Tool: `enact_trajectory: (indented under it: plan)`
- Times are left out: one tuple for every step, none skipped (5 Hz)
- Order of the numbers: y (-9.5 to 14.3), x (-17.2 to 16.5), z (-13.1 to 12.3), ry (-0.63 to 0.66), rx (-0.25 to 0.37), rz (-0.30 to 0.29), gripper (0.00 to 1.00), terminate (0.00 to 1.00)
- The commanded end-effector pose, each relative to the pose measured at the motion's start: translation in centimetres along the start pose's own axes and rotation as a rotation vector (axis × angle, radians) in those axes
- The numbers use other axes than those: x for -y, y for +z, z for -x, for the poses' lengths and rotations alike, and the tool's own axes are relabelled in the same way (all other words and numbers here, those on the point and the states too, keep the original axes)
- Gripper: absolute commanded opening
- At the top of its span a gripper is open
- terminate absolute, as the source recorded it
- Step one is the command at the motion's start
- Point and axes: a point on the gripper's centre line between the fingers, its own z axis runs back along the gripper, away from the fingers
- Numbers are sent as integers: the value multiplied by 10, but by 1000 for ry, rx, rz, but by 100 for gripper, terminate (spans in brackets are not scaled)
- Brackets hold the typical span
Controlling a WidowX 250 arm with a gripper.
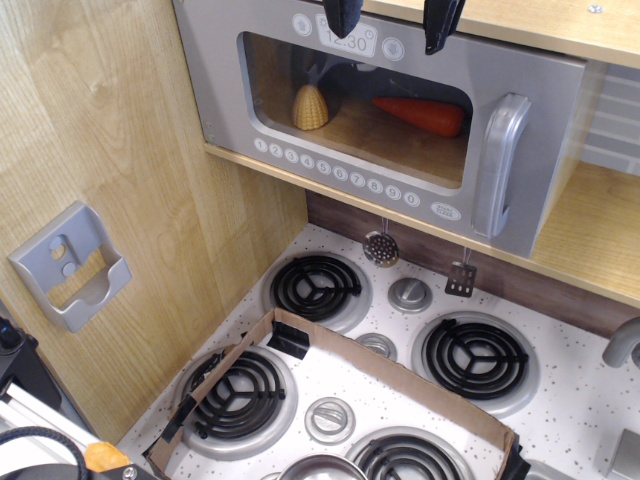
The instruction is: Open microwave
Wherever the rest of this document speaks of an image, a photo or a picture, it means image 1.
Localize front grey stove knob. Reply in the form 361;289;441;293
304;397;356;445

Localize front right black burner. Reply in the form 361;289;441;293
346;426;474;480

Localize black cable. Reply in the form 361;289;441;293
0;425;89;480

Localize black burner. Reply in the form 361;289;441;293
410;311;541;419
261;252;373;334
346;426;474;480
183;346;298;461

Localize brown cardboard box frame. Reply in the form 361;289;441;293
156;312;531;479

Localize grey toy faucet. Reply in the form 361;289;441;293
602;317;640;368

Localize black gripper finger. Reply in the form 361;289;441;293
423;0;466;55
322;0;362;39

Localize silver metal pot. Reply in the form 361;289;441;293
263;454;367;480

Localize middle grey stove knob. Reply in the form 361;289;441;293
356;333;398;361

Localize front left black burner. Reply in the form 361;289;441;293
183;346;298;461

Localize back grey stove knob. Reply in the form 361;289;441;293
387;278;433;314

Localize back left black burner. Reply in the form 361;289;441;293
261;252;373;334

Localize back right black burner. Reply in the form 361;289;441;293
410;311;541;419

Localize black camera mount equipment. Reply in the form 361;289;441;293
1;318;62;412

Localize yellow toy corn cob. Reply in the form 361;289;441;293
292;85;329;131

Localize grey stove knob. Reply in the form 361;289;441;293
356;333;398;361
387;278;433;314
304;397;356;445

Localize orange toy carrot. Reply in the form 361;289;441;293
372;97;465;138

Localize silver toy skimmer ladle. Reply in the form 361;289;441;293
363;217;399;268

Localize black toy slotted spatula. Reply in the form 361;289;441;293
445;247;477;298

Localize grey wall phone holder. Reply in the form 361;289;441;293
8;201;132;333

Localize grey toy microwave door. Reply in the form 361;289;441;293
174;1;588;257

